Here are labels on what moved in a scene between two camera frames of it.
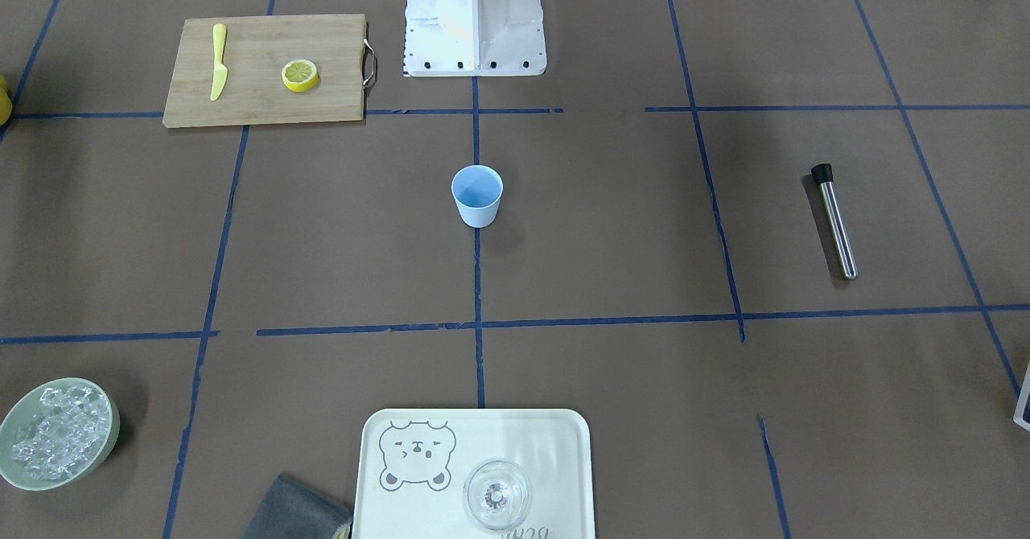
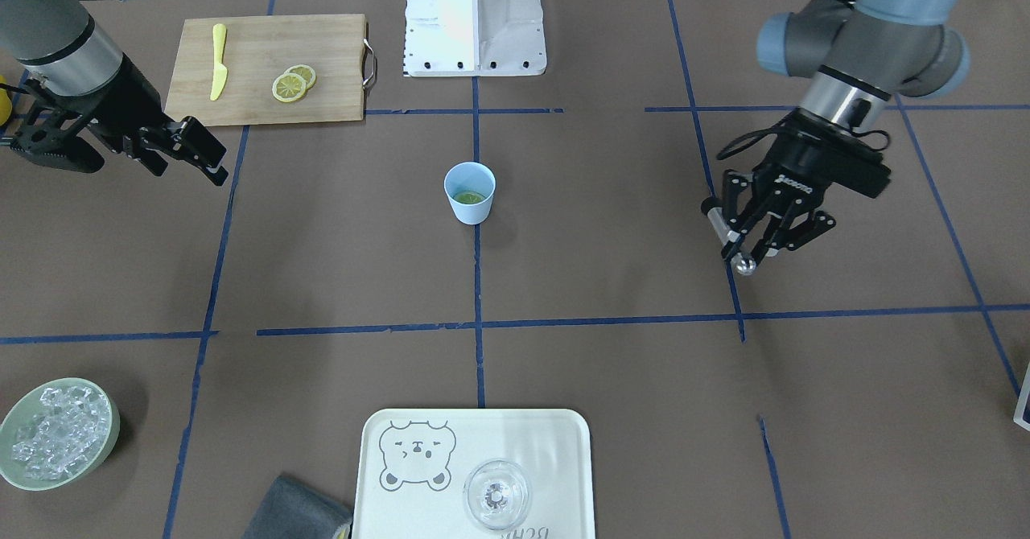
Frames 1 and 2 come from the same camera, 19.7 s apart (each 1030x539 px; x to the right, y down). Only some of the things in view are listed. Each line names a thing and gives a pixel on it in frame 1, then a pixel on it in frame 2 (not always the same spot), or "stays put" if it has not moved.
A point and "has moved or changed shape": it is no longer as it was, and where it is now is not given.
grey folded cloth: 290,510 stays put
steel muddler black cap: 823,175 -> 711,206
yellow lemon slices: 299,75 has moved or changed shape
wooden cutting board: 254,70 stays put
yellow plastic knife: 219,31 stays put
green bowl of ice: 56,434 stays put
